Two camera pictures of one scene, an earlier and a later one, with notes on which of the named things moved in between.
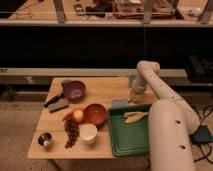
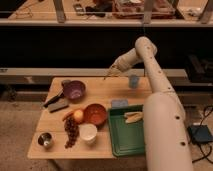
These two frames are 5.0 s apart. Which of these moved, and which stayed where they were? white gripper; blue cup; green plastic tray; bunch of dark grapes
Moved: white gripper
Stayed: bunch of dark grapes; blue cup; green plastic tray
